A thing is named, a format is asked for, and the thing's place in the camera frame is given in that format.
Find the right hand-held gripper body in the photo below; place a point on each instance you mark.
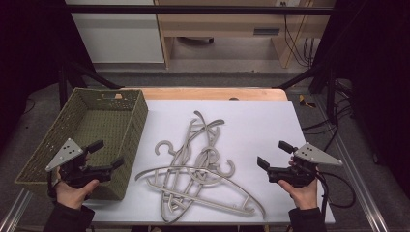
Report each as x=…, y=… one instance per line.
x=314, y=156

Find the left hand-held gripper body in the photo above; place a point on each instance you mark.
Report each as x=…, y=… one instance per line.
x=66, y=153

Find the green woven basket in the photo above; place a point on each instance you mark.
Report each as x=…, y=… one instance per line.
x=96, y=129

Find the grey plastic clothes hanger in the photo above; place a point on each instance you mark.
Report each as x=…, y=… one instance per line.
x=179, y=217
x=200, y=116
x=209, y=200
x=216, y=122

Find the person's right hand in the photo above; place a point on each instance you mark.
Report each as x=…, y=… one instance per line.
x=303, y=196

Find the person's left hand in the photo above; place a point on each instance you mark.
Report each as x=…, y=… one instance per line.
x=72, y=196

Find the white table mat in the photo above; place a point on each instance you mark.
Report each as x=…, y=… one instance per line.
x=257, y=129

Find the yellow and black clamp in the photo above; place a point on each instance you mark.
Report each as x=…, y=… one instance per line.
x=304, y=101

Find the white cabinet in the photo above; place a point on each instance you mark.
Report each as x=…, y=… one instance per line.
x=119, y=38

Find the black curtain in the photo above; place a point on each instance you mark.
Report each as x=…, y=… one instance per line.
x=380, y=64
x=25, y=48

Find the wooden desk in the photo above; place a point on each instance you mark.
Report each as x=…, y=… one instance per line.
x=219, y=24

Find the black horizontal metal bar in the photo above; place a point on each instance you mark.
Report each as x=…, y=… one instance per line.
x=193, y=9

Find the black metal frame strut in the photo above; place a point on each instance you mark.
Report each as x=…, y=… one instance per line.
x=63, y=90
x=330, y=96

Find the aluminium rail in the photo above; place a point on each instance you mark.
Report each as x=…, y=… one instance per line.
x=16, y=209
x=374, y=216

